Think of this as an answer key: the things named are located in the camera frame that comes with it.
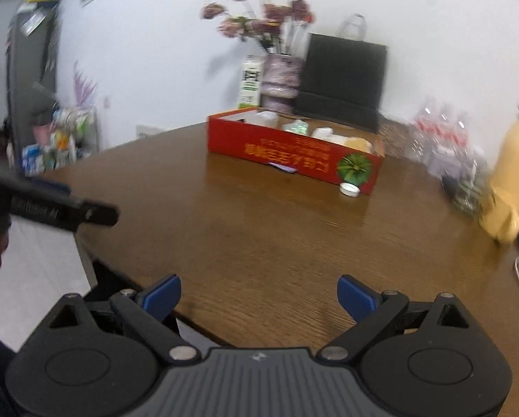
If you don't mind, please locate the yellow bottle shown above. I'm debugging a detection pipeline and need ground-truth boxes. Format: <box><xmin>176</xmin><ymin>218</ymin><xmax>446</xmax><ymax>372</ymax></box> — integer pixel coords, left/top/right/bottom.
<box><xmin>479</xmin><ymin>97</ymin><xmax>519</xmax><ymax>244</ymax></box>

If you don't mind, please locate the clear seed container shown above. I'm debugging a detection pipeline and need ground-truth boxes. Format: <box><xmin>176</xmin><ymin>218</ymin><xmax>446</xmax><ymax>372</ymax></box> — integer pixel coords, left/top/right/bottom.
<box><xmin>379</xmin><ymin>122</ymin><xmax>412</xmax><ymax>159</ymax></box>

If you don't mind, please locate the pack of water bottles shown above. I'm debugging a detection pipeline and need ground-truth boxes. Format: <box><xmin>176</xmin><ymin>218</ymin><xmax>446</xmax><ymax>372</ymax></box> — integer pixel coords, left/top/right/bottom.
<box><xmin>405</xmin><ymin>100</ymin><xmax>471</xmax><ymax>166</ymax></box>

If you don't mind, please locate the white wall panel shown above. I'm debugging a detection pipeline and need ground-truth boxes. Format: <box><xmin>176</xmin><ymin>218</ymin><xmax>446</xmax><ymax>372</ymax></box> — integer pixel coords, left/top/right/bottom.
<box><xmin>135</xmin><ymin>124</ymin><xmax>169</xmax><ymax>142</ymax></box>

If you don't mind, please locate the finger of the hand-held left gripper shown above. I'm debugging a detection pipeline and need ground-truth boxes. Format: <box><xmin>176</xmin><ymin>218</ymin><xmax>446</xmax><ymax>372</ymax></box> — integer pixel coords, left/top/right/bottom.
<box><xmin>8</xmin><ymin>177</ymin><xmax>120</xmax><ymax>229</ymax></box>

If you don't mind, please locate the black paper bag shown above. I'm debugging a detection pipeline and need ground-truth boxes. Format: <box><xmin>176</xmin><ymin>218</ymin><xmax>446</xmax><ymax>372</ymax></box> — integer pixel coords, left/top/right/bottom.
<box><xmin>294</xmin><ymin>14</ymin><xmax>388</xmax><ymax>133</ymax></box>

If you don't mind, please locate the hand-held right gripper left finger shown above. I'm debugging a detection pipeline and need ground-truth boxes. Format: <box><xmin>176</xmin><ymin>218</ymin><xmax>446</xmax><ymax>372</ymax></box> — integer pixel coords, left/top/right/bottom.
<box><xmin>47</xmin><ymin>275</ymin><xmax>199</xmax><ymax>366</ymax></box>

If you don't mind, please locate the purple plant wall sticker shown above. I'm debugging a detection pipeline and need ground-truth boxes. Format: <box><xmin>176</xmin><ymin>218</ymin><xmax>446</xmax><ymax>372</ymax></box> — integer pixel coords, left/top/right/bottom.
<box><xmin>71</xmin><ymin>61</ymin><xmax>97</xmax><ymax>107</ymax></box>

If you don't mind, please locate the white and yellow plush toy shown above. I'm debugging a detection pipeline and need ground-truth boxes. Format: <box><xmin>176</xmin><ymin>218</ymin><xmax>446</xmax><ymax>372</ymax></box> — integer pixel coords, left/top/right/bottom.
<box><xmin>311</xmin><ymin>127</ymin><xmax>373</xmax><ymax>154</ymax></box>

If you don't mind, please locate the iridescent plastic bag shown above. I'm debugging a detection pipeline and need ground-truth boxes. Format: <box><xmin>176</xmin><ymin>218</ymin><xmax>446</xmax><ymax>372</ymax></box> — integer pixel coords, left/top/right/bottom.
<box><xmin>282</xmin><ymin>119</ymin><xmax>310</xmax><ymax>135</ymax></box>

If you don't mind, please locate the white green milk carton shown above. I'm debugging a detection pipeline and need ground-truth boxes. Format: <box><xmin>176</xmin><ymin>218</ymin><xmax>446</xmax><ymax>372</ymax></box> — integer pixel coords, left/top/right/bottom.
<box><xmin>237</xmin><ymin>55</ymin><xmax>264</xmax><ymax>110</ymax></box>

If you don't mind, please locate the clear jar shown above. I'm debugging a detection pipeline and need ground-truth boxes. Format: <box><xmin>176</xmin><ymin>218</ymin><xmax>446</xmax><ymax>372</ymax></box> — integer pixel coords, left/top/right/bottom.
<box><xmin>453</xmin><ymin>161</ymin><xmax>490</xmax><ymax>218</ymax></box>

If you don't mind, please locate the cluttered storage shelf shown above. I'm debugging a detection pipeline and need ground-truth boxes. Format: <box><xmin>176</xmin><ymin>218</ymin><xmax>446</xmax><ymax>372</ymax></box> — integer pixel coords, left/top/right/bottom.
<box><xmin>20</xmin><ymin>104</ymin><xmax>99</xmax><ymax>174</ymax></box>

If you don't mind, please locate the grey cabinet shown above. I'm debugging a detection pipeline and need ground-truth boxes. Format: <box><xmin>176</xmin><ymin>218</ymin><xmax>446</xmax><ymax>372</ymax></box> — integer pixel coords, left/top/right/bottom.
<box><xmin>5</xmin><ymin>0</ymin><xmax>63</xmax><ymax>170</ymax></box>

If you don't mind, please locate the purple wrapped vase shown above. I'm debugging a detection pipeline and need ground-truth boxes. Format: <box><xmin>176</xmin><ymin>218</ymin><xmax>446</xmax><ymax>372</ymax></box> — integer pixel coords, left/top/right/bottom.
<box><xmin>259</xmin><ymin>53</ymin><xmax>304</xmax><ymax>114</ymax></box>

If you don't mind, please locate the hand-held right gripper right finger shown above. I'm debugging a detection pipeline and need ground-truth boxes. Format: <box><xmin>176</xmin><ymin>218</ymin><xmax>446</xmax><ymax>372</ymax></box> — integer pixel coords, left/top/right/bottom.
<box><xmin>318</xmin><ymin>275</ymin><xmax>471</xmax><ymax>363</ymax></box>

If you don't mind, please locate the dried pink flower bouquet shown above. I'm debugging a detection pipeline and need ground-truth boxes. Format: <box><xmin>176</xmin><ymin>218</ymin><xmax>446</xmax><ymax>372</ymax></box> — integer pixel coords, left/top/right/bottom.
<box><xmin>200</xmin><ymin>0</ymin><xmax>316</xmax><ymax>53</ymax></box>

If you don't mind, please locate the red cardboard box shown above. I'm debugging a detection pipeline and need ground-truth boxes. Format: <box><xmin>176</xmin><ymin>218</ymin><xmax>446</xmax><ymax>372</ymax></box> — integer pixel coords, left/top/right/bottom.
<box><xmin>207</xmin><ymin>106</ymin><xmax>386</xmax><ymax>195</ymax></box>

